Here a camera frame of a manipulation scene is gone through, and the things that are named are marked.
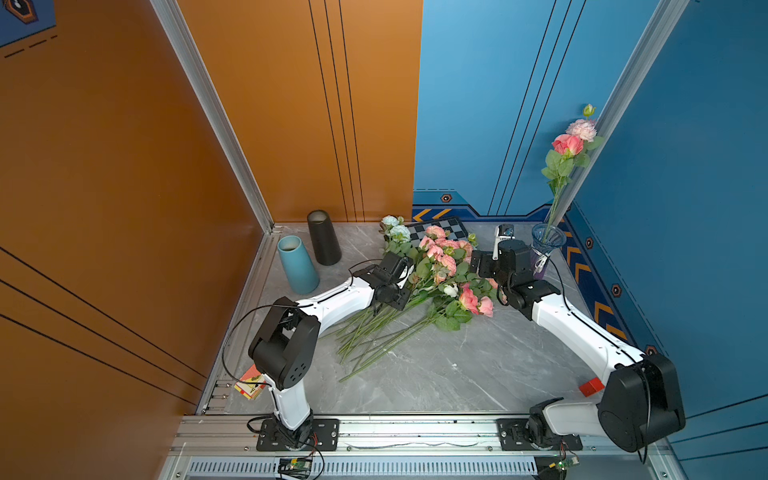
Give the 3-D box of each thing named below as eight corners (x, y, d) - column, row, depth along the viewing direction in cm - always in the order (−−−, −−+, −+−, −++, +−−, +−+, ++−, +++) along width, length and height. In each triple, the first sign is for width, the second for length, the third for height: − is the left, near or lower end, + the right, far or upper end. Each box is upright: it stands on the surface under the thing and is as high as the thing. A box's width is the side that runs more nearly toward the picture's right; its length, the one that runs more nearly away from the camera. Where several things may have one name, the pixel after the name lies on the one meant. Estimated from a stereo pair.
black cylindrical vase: (317, 265, 110) (304, 227, 94) (321, 248, 115) (309, 209, 100) (339, 265, 110) (330, 227, 94) (342, 247, 115) (333, 209, 100)
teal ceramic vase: (292, 297, 101) (272, 259, 85) (298, 274, 107) (280, 235, 91) (316, 297, 101) (301, 259, 85) (320, 274, 107) (307, 235, 91)
